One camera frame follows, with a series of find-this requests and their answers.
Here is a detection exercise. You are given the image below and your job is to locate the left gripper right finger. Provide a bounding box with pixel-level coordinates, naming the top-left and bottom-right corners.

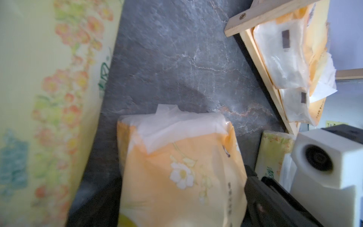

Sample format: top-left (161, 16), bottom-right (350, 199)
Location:
top-left (244, 165), bottom-right (322, 227)

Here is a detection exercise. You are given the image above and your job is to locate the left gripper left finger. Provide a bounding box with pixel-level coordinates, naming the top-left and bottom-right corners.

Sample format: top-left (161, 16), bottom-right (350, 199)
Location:
top-left (66, 177), bottom-right (122, 227)

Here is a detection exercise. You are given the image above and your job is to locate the orange tissue pack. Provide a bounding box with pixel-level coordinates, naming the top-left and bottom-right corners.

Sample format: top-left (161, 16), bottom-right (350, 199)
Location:
top-left (272, 0), bottom-right (331, 86)
top-left (253, 19), bottom-right (337, 126)
top-left (117, 105), bottom-right (247, 227)

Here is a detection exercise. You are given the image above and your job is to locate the wooden two-tier shelf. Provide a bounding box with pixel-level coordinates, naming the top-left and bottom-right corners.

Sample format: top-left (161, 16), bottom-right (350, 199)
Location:
top-left (224, 1), bottom-right (363, 135)

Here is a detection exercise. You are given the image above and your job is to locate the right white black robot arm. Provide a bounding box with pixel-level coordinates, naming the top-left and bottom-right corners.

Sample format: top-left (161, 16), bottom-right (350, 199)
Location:
top-left (323, 124), bottom-right (363, 145)

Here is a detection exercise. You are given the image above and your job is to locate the green tissue pack middle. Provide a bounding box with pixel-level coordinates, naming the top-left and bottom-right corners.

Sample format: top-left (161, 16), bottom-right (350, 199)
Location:
top-left (255, 131), bottom-right (297, 191)

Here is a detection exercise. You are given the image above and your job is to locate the green tissue pack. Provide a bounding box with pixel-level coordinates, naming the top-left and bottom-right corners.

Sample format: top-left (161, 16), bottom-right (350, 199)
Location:
top-left (255, 131), bottom-right (297, 191)
top-left (1, 1), bottom-right (124, 227)

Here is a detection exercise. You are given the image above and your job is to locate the green tissue pack far left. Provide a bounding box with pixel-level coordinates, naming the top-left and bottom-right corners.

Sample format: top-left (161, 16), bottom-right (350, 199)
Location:
top-left (1, 1), bottom-right (124, 227)

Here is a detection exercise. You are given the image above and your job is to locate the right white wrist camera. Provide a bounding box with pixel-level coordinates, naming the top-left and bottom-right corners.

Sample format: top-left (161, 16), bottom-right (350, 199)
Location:
top-left (290, 128), bottom-right (363, 227)

